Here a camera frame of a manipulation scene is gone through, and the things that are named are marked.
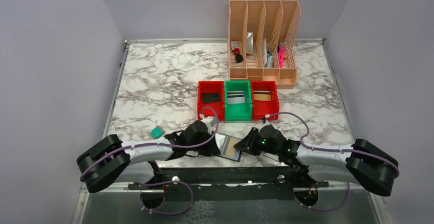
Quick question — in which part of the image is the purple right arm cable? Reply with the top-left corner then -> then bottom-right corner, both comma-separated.
261,111 -> 400,213

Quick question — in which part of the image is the red plastic bin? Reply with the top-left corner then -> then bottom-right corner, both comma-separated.
250,80 -> 280,120
197,81 -> 225,121

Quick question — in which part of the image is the black leather card holder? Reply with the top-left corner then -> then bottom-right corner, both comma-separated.
213,132 -> 244,163

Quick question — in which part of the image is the grey white tube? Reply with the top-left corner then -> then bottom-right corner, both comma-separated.
246,32 -> 254,55

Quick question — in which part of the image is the black round cap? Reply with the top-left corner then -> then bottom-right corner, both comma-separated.
235,54 -> 244,63

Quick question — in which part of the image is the silver striped card in bin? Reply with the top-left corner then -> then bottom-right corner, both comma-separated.
226,91 -> 246,104

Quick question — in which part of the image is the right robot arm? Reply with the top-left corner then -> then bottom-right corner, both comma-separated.
234,125 -> 399,196

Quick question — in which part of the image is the left red plastic bin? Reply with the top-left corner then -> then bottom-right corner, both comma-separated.
197,81 -> 225,121

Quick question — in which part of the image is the green plastic bin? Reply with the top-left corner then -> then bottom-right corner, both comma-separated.
224,80 -> 253,121

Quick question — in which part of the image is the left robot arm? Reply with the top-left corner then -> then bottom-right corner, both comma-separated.
76,118 -> 220,193

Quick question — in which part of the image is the gold card in bin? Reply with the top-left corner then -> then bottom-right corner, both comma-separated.
253,91 -> 272,101

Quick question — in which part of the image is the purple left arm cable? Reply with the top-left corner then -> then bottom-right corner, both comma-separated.
80,106 -> 220,183

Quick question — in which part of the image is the black card in bin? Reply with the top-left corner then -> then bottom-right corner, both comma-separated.
201,93 -> 221,104

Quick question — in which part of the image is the peach plastic file organizer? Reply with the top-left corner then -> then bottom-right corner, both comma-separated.
227,0 -> 301,89

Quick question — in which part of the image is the small green eraser block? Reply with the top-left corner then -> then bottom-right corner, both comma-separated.
150,126 -> 165,139

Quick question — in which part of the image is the pink highlighter pen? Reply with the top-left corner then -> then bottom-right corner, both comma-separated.
278,46 -> 286,68

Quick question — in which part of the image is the right red plastic bin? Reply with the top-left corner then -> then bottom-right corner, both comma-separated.
250,80 -> 280,120

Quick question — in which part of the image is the light blue glue stick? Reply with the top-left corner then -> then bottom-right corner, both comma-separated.
266,54 -> 273,68

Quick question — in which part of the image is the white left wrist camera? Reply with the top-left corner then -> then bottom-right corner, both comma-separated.
201,116 -> 218,130

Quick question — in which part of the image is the red round cap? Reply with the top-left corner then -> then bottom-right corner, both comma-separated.
232,48 -> 240,55

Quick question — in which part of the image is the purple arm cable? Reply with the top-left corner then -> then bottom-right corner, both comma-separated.
80,106 -> 220,183
261,111 -> 400,213

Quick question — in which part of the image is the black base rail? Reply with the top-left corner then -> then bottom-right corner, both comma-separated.
128,164 -> 329,201

